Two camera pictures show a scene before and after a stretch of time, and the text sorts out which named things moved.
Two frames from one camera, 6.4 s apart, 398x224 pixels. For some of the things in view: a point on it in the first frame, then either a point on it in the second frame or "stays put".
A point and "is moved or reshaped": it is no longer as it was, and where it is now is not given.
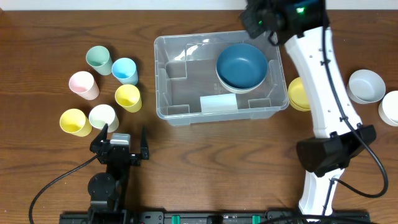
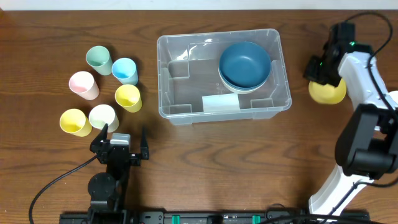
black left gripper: (119, 154) stays put
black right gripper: (249, 17) → (319, 73)
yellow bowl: (297, 96) is moved or reshaped
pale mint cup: (101, 114) stays put
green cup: (98, 57) stays put
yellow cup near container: (128, 96) stays put
